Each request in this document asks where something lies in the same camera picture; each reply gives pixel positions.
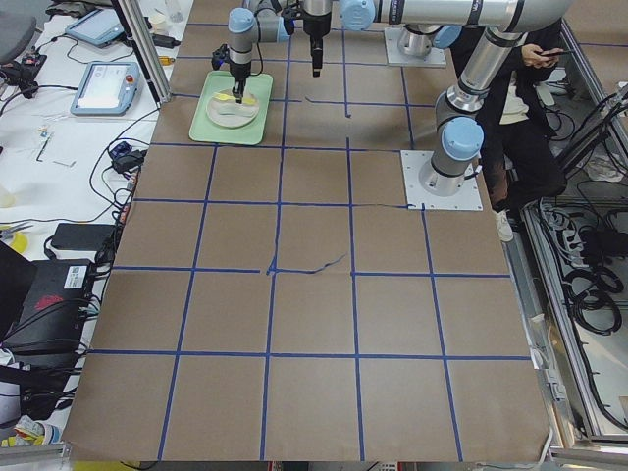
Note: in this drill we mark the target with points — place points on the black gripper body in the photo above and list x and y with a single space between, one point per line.
239 72
314 26

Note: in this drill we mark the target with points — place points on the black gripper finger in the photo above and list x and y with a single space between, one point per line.
317 55
238 90

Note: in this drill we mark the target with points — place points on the yellow plastic fork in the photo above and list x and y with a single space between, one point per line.
223 97

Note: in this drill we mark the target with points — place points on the light green plastic spoon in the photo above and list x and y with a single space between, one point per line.
237 112

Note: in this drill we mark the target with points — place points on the beige round plate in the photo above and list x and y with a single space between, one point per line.
224 121

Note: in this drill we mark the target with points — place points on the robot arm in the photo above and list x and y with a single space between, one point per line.
504 23
258 22

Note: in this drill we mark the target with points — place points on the light green tray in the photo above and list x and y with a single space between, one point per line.
203 130

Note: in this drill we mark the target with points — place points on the gold cylinder tool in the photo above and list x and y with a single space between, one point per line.
166 60

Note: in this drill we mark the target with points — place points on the near blue teach pendant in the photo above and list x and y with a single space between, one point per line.
106 89

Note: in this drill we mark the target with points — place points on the blue teach pendant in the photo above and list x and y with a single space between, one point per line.
106 89
99 28

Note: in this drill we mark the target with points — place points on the far blue teach pendant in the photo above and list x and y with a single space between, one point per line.
99 28

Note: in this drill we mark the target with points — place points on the black power brick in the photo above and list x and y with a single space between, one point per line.
83 237

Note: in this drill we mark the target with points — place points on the seated person in black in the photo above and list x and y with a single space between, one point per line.
518 165

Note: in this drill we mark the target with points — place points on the black smartphone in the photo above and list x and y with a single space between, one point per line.
557 53

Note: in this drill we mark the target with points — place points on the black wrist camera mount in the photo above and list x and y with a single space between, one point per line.
220 56

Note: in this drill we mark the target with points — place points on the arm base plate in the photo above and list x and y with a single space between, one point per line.
414 46
426 189

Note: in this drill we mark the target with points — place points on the aluminium frame post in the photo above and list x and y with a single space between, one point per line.
137 33

